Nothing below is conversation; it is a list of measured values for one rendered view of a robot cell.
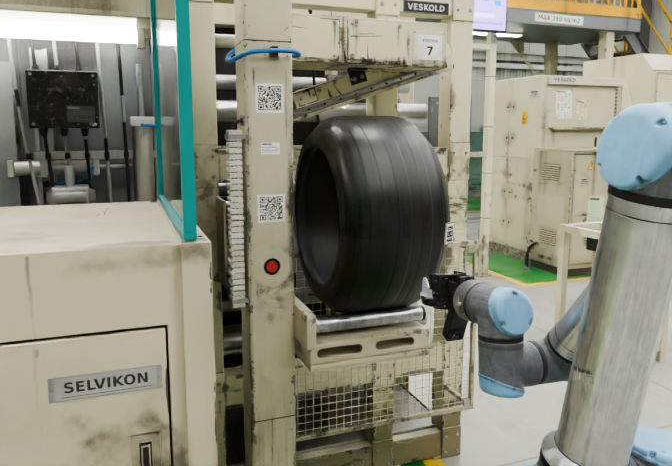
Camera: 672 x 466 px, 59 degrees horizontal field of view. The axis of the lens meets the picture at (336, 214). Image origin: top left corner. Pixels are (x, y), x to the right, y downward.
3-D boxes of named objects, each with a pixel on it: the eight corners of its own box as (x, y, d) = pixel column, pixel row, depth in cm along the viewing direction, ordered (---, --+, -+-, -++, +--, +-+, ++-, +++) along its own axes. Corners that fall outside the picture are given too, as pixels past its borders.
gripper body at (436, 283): (454, 270, 143) (482, 275, 132) (455, 305, 143) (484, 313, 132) (426, 272, 140) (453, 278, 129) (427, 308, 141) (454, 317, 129)
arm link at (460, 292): (499, 321, 128) (461, 326, 125) (486, 317, 132) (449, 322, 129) (498, 280, 128) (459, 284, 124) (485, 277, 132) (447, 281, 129)
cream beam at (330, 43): (273, 60, 178) (272, 10, 176) (255, 68, 202) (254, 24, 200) (448, 68, 199) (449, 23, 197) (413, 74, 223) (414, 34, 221)
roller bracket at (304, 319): (306, 352, 155) (306, 315, 153) (269, 309, 191) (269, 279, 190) (318, 350, 156) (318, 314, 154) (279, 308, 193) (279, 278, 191)
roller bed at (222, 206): (225, 289, 196) (222, 200, 192) (218, 279, 210) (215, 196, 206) (282, 284, 203) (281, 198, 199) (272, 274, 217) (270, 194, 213)
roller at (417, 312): (312, 330, 157) (308, 315, 159) (308, 336, 161) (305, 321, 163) (428, 316, 169) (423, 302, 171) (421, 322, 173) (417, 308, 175)
